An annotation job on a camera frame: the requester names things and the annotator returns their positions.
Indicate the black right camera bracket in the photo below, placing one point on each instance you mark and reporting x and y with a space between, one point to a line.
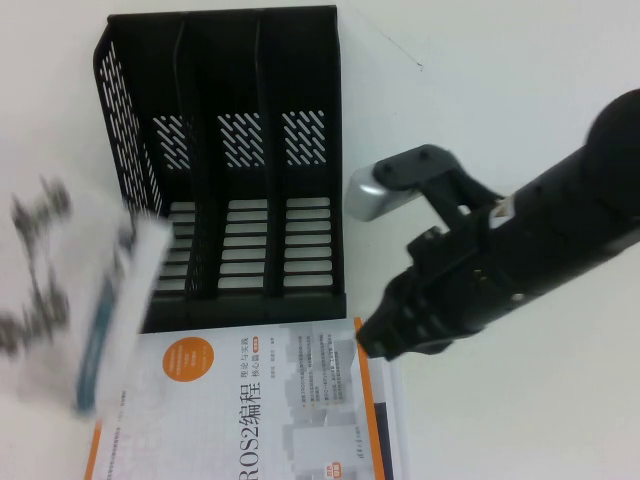
430 170

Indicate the white orange ROS2 book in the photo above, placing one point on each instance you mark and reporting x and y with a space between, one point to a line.
240 410

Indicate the plain white book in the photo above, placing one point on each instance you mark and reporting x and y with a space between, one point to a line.
403 460

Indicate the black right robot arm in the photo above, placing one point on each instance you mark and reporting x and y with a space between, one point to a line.
575 200

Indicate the white car suspension book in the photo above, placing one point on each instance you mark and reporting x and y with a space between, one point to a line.
120 310

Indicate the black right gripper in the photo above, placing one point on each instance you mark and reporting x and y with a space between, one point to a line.
465 270

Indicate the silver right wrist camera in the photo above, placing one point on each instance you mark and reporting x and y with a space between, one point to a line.
370 200

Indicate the black plastic book stand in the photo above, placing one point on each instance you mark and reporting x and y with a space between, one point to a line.
240 165

